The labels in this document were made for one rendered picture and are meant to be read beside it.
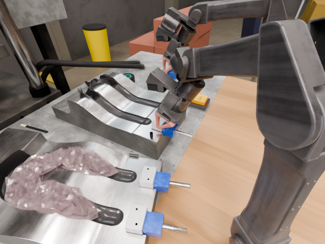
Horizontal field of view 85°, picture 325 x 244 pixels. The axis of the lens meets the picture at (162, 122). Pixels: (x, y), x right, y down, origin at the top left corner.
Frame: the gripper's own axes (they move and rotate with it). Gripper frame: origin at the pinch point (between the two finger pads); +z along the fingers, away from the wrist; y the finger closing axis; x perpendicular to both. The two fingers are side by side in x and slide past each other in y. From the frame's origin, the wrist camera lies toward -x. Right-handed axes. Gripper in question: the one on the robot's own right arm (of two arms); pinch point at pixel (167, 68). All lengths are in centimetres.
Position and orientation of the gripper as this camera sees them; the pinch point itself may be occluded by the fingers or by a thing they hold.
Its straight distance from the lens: 83.3
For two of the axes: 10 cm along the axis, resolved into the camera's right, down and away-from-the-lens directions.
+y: -4.6, 5.8, -6.7
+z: -4.0, 5.4, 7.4
